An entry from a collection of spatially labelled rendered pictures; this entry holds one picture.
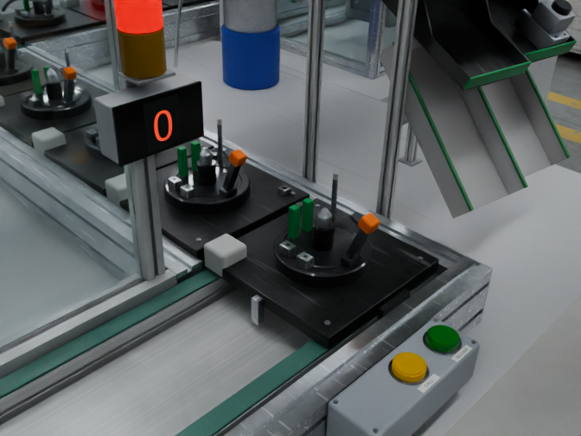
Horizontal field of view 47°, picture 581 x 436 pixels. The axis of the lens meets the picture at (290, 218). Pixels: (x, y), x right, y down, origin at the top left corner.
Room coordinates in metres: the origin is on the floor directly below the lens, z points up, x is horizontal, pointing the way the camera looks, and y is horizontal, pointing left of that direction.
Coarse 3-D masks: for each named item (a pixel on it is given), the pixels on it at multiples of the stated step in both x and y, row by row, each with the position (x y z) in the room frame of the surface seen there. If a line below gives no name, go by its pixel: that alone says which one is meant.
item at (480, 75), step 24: (384, 0) 1.02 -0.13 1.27; (432, 0) 1.06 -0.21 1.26; (456, 0) 1.07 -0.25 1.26; (480, 0) 1.04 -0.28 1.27; (432, 24) 1.00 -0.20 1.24; (456, 24) 1.02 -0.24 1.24; (480, 24) 1.03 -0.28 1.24; (432, 48) 0.94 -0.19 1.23; (456, 48) 0.97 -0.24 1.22; (480, 48) 0.98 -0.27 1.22; (504, 48) 0.99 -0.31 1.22; (456, 72) 0.90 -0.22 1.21; (480, 72) 0.93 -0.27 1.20; (504, 72) 0.92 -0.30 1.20
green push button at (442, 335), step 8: (432, 328) 0.64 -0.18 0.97; (440, 328) 0.64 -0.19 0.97; (448, 328) 0.64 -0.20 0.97; (432, 336) 0.62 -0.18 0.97; (440, 336) 0.62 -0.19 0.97; (448, 336) 0.62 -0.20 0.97; (456, 336) 0.62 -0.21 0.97; (432, 344) 0.61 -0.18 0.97; (440, 344) 0.61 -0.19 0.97; (448, 344) 0.61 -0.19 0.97; (456, 344) 0.61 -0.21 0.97
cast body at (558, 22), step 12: (552, 0) 1.07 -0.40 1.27; (564, 0) 1.06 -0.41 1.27; (528, 12) 1.10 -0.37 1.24; (540, 12) 1.05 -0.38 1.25; (552, 12) 1.04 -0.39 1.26; (564, 12) 1.03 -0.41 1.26; (528, 24) 1.06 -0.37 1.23; (540, 24) 1.05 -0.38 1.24; (552, 24) 1.03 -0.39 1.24; (564, 24) 1.04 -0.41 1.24; (528, 36) 1.06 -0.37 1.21; (540, 36) 1.04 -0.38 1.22; (552, 36) 1.03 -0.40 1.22; (564, 36) 1.04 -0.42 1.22; (540, 48) 1.04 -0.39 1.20
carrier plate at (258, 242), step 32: (352, 224) 0.87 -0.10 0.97; (256, 256) 0.78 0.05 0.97; (384, 256) 0.79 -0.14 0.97; (416, 256) 0.79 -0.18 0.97; (256, 288) 0.71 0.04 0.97; (288, 288) 0.71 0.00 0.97; (320, 288) 0.71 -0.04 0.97; (352, 288) 0.71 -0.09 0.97; (384, 288) 0.72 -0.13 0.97; (288, 320) 0.66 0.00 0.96; (320, 320) 0.65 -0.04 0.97; (352, 320) 0.65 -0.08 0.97
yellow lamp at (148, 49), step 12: (120, 36) 0.71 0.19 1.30; (132, 36) 0.70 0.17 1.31; (144, 36) 0.70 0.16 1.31; (156, 36) 0.71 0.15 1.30; (120, 48) 0.71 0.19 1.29; (132, 48) 0.70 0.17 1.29; (144, 48) 0.70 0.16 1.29; (156, 48) 0.71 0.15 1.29; (120, 60) 0.72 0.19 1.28; (132, 60) 0.70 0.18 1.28; (144, 60) 0.70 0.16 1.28; (156, 60) 0.71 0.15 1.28; (132, 72) 0.70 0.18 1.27; (144, 72) 0.70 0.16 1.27; (156, 72) 0.71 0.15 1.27
